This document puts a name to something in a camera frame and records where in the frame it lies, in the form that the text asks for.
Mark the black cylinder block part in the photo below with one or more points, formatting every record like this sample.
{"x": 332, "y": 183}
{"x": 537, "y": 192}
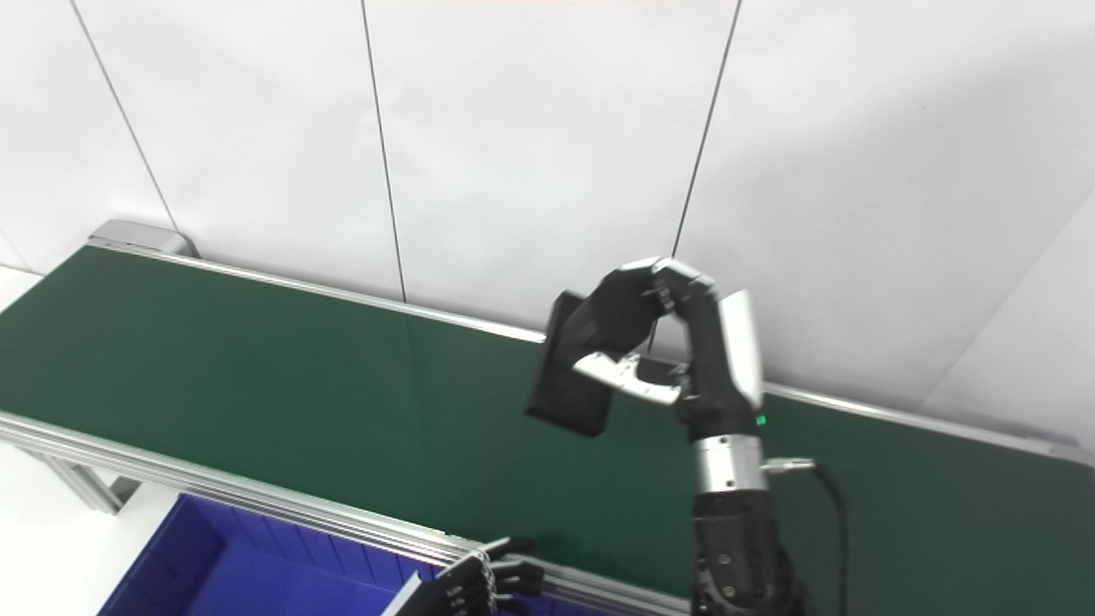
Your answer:
{"x": 569, "y": 402}

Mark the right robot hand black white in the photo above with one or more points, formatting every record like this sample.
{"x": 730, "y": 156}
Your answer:
{"x": 714, "y": 368}

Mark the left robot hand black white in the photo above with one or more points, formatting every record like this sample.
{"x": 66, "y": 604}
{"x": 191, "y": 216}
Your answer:
{"x": 466, "y": 590}

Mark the blue plastic bin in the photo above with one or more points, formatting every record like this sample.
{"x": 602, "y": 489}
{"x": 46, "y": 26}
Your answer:
{"x": 239, "y": 573}

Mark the green conveyor belt aluminium frame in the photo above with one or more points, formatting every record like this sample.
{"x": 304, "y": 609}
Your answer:
{"x": 299, "y": 385}

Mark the right robot arm silver black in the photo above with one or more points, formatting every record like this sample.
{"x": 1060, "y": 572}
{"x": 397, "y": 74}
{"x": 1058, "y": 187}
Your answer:
{"x": 736, "y": 530}

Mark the aluminium conveyor support leg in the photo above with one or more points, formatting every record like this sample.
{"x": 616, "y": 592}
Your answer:
{"x": 90, "y": 483}

